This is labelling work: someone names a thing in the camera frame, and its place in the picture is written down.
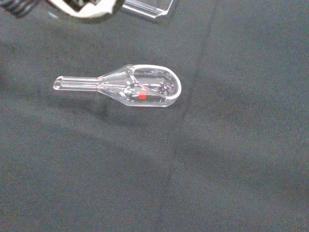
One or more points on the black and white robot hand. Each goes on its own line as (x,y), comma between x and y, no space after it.
(84,10)

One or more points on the clear acrylic funnel stand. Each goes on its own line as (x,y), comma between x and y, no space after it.
(147,7)

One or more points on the clear glass weighing funnel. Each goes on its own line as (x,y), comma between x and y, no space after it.
(154,84)

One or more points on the black bench cloth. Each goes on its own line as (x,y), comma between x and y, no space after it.
(154,169)

